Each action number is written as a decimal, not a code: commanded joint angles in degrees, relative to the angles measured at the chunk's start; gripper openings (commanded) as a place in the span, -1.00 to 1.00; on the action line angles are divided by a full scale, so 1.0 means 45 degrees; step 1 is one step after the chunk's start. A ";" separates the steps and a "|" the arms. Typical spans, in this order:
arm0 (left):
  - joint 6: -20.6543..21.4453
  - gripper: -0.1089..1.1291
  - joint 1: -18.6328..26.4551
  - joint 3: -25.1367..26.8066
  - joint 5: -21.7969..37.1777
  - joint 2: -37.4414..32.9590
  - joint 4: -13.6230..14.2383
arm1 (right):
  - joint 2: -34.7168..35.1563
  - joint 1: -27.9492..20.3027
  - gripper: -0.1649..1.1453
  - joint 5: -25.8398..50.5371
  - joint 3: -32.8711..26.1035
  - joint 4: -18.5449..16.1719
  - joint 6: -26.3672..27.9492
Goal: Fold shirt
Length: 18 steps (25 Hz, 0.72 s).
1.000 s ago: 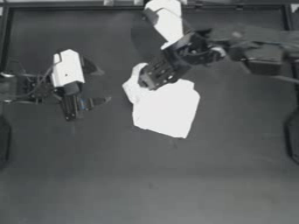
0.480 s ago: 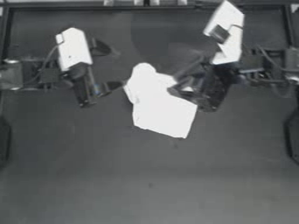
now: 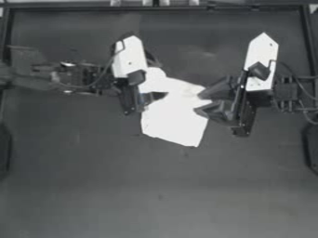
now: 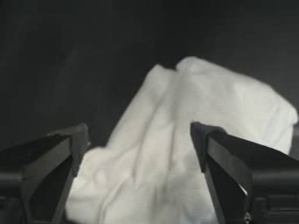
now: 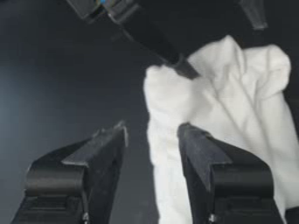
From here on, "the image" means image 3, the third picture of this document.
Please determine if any white t-shirt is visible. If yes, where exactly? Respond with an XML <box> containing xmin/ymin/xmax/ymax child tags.
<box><xmin>137</xmin><ymin>66</ymin><xmax>212</xmax><ymax>149</ymax></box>

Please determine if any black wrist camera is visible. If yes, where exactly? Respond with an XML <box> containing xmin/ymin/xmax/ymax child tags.
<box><xmin>247</xmin><ymin>60</ymin><xmax>274</xmax><ymax>82</ymax></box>
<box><xmin>125</xmin><ymin>69</ymin><xmax>148</xmax><ymax>86</ymax></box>

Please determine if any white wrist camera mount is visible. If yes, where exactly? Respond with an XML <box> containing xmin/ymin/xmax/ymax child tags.
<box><xmin>109</xmin><ymin>34</ymin><xmax>149</xmax><ymax>79</ymax></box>
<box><xmin>241</xmin><ymin>32</ymin><xmax>280</xmax><ymax>93</ymax></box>

